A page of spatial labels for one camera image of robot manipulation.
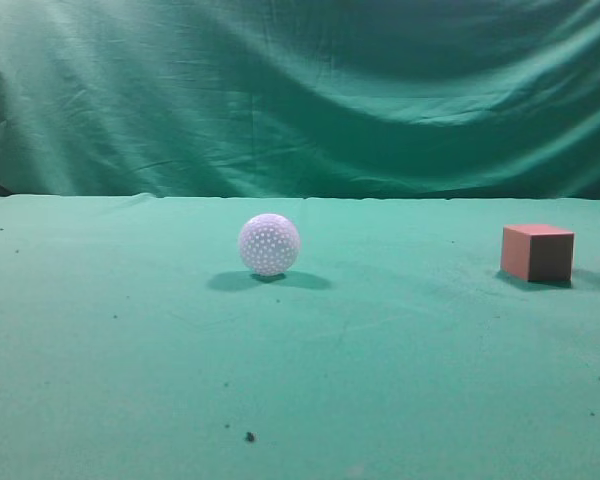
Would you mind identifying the white dimpled ball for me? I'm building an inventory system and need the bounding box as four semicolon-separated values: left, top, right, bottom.
238;213;301;277

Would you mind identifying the green backdrop cloth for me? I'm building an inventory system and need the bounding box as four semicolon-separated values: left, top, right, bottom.
0;1;600;199

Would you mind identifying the green table cloth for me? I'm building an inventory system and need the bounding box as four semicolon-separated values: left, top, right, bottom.
0;194;600;479

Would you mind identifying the red cube block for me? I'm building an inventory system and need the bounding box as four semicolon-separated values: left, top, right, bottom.
500;224;575;282

